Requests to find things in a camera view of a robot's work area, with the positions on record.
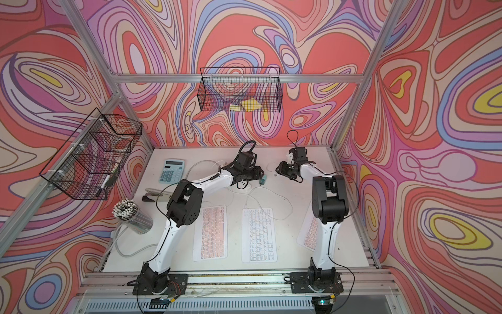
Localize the white usb cable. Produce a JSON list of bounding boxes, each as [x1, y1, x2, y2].
[[244, 184, 294, 221]]

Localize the pink keyboard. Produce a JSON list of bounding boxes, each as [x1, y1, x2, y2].
[[296, 210, 320, 251], [192, 205, 228, 262]]

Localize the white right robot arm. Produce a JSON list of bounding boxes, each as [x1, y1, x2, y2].
[[276, 147, 350, 295]]

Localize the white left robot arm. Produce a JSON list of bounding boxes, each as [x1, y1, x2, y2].
[[136, 150, 264, 294]]

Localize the middle white keyboard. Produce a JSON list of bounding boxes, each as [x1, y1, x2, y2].
[[241, 208, 278, 263]]

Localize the white power strip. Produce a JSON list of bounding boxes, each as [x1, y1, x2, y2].
[[236, 181, 250, 190]]

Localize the yellow sticky notes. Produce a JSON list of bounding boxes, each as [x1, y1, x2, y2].
[[228, 98, 262, 112]]

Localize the light blue calculator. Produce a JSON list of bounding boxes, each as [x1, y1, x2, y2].
[[159, 159, 185, 184]]

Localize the black stapler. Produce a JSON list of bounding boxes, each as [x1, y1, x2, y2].
[[142, 188, 172, 203]]

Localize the clear cup of pens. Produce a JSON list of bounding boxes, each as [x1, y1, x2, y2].
[[112, 199, 153, 235]]

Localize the marker in left basket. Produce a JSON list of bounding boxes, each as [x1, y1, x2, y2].
[[95, 174, 111, 197]]

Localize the back wall wire basket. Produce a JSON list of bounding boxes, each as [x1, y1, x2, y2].
[[197, 66, 283, 113]]

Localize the wall wire basket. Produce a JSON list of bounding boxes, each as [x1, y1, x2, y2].
[[39, 109, 142, 200], [197, 66, 283, 113]]

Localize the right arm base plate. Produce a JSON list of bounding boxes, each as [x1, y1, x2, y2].
[[286, 272, 345, 296]]

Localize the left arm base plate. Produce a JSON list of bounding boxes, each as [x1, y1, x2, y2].
[[131, 273, 189, 296]]

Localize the left wall wire basket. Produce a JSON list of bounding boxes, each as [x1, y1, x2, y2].
[[39, 109, 142, 200]]

